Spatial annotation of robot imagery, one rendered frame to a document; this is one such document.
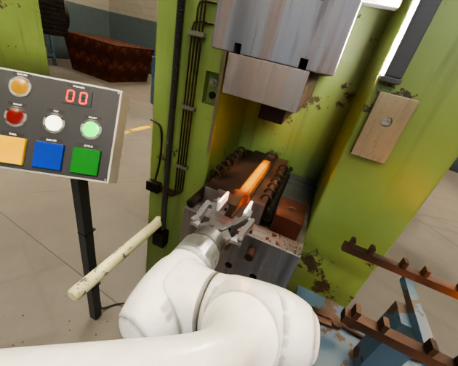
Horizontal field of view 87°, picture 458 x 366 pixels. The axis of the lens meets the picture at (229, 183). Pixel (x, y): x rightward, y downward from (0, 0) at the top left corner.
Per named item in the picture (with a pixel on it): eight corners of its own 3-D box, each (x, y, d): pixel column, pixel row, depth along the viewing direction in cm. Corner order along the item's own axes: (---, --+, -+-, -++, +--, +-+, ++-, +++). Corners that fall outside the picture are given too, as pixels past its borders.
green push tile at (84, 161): (96, 176, 70) (100, 150, 70) (69, 172, 69) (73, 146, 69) (98, 176, 72) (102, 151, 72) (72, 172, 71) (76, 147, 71)
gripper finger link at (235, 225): (217, 226, 56) (221, 230, 55) (247, 211, 64) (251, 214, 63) (214, 239, 58) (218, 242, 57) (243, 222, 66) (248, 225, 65)
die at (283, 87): (296, 113, 58) (310, 71, 54) (221, 92, 63) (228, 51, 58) (311, 96, 94) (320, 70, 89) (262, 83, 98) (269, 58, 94)
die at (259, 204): (258, 225, 76) (265, 203, 72) (201, 202, 81) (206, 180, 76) (283, 176, 111) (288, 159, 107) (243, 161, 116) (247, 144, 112)
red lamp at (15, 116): (17, 127, 67) (12, 112, 65) (5, 122, 68) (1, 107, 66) (28, 125, 70) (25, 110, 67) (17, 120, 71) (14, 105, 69)
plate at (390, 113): (384, 163, 66) (420, 101, 58) (350, 153, 68) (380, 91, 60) (382, 161, 68) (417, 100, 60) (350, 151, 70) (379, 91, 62)
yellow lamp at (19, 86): (21, 96, 67) (17, 80, 65) (9, 92, 68) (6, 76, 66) (33, 96, 70) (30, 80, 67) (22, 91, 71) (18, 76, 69)
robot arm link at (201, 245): (206, 292, 48) (218, 271, 53) (213, 261, 44) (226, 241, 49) (167, 272, 51) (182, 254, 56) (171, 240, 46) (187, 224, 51)
